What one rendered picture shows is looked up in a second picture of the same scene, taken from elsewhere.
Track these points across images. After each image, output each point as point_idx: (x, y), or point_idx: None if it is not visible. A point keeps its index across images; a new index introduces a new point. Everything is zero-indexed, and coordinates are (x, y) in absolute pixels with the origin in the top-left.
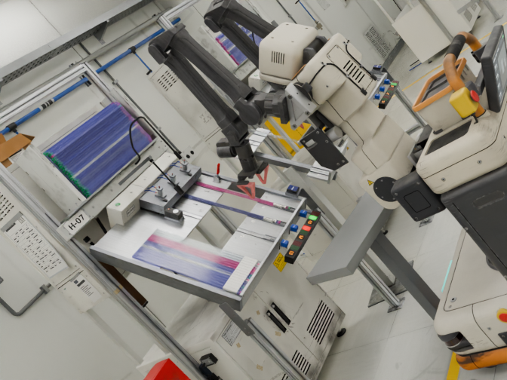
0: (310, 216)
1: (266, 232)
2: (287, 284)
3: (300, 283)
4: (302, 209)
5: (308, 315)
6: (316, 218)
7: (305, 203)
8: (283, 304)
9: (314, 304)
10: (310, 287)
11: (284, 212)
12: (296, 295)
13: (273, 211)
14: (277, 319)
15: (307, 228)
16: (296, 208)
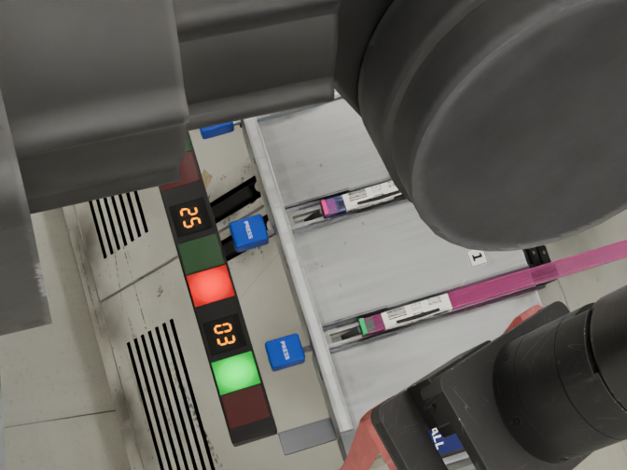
0: (249, 369)
1: (329, 123)
2: (304, 344)
3: (288, 418)
4: (299, 356)
5: (201, 363)
6: (217, 380)
7: (342, 450)
8: (260, 274)
9: (214, 425)
10: (262, 454)
11: (366, 297)
12: (264, 360)
13: (414, 264)
14: (235, 212)
15: (206, 288)
16: (335, 351)
